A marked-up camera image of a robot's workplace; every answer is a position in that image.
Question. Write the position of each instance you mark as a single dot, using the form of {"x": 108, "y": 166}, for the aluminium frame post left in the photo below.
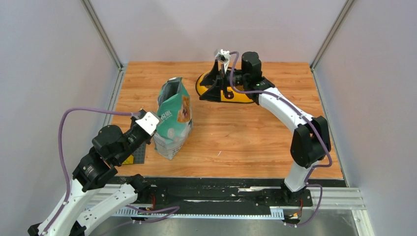
{"x": 102, "y": 33}

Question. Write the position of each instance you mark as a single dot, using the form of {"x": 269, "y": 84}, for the dark grey building plate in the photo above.
{"x": 139, "y": 154}

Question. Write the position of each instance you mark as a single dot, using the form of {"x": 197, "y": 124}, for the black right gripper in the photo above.
{"x": 213, "y": 94}

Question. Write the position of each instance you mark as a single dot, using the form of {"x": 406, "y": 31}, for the aluminium frame post right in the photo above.
{"x": 346, "y": 8}

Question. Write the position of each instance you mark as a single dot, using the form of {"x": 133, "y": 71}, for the yellow double pet bowl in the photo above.
{"x": 202, "y": 85}

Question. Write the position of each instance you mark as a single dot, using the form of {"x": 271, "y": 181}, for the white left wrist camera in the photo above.
{"x": 149, "y": 122}

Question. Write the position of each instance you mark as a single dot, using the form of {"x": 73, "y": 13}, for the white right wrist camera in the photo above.
{"x": 224, "y": 57}

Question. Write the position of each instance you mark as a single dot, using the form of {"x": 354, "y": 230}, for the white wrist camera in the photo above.
{"x": 224, "y": 57}
{"x": 149, "y": 122}

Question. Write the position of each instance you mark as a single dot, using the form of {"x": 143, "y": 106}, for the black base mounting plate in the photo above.
{"x": 221, "y": 196}

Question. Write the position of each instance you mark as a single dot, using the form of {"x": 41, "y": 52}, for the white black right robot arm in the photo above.
{"x": 311, "y": 139}

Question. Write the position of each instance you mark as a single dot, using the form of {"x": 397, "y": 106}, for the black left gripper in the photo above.
{"x": 134, "y": 122}

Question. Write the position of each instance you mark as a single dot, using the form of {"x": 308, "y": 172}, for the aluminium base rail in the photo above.
{"x": 324, "y": 198}

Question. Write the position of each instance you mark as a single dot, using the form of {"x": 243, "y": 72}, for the aluminium frame post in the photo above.
{"x": 346, "y": 8}
{"x": 102, "y": 33}

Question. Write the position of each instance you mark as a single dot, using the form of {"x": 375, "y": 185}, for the yellow building brick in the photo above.
{"x": 129, "y": 160}

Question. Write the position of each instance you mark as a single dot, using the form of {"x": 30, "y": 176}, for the green pet food bag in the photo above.
{"x": 174, "y": 109}

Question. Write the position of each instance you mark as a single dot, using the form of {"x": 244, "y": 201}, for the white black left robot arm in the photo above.
{"x": 110, "y": 148}

